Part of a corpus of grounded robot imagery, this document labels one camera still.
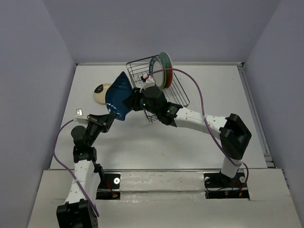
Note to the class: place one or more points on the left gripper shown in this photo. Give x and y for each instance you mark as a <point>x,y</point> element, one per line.
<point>96,119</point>

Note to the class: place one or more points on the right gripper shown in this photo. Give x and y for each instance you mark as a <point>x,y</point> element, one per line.
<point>132,101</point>

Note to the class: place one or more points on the dark blue plate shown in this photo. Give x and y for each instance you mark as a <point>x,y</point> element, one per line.
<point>120,90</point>

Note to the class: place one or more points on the cream plate black patch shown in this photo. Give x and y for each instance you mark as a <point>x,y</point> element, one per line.
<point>100,93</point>

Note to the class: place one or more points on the lime green plate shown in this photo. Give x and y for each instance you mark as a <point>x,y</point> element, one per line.
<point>164,79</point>

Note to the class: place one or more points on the white plate teal rim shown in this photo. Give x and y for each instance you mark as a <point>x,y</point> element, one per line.
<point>155,65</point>

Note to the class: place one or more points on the red teal floral plate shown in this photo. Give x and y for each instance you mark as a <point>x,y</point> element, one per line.
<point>166,64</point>

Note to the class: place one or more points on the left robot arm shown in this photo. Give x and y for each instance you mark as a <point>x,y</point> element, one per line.
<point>79,209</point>

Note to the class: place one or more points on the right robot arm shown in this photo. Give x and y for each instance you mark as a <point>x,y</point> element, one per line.
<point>230,133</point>

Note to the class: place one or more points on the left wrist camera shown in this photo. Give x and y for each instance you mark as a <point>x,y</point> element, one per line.
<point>80,115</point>

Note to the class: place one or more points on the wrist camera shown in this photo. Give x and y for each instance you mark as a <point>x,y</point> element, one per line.
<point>80,115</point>
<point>147,81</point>

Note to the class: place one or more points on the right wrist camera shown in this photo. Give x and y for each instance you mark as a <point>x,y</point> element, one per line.
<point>147,81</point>

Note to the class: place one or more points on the black wire dish rack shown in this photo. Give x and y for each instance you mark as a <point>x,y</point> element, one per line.
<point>175,94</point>

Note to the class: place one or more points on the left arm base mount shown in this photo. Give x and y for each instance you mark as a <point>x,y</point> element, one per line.
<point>109,188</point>

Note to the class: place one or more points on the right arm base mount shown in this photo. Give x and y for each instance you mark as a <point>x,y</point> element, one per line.
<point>219,186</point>

